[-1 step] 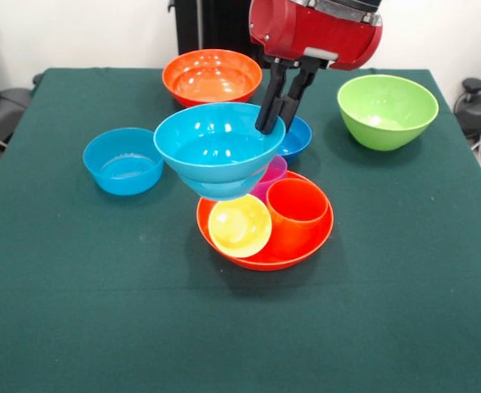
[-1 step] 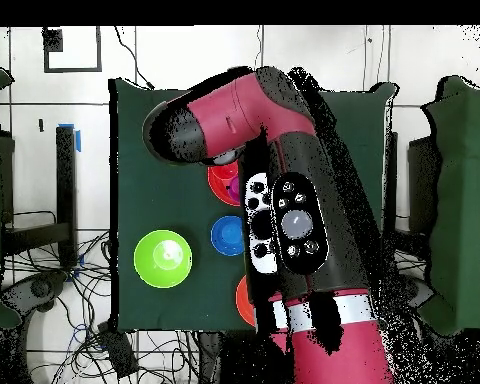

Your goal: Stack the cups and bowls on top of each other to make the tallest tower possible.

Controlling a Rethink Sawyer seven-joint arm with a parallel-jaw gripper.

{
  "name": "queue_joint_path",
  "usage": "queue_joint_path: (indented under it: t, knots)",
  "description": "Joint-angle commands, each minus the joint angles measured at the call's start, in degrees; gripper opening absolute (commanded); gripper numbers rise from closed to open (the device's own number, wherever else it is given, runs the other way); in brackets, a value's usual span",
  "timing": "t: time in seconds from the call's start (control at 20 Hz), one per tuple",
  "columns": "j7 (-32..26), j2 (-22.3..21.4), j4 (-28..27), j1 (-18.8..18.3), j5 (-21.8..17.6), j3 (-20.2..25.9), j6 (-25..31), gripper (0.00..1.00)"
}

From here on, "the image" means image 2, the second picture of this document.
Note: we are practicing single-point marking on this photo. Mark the black power brick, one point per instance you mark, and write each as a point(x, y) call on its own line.
point(120, 352)

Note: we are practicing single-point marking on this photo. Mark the black square frame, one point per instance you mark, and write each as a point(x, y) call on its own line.
point(72, 70)

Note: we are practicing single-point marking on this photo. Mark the dark blue plastic bowl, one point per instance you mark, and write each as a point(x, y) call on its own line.
point(226, 236)

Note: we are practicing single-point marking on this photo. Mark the black metal post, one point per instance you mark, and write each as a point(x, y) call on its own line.
point(66, 180)
point(392, 180)

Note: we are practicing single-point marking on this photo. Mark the orange plastic bowl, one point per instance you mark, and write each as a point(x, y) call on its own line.
point(246, 302)
point(218, 188)

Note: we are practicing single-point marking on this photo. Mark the grey pedestal foot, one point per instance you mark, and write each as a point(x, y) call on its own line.
point(40, 288)

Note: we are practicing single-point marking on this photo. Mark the blue tape strip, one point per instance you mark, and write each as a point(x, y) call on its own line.
point(78, 140)

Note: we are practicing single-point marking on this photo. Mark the dark green tablecloth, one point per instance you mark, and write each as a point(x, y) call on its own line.
point(164, 200)

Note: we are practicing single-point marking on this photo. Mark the green plastic bowl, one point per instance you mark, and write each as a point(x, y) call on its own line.
point(156, 264)

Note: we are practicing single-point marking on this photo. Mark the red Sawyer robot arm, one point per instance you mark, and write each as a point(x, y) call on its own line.
point(336, 352)

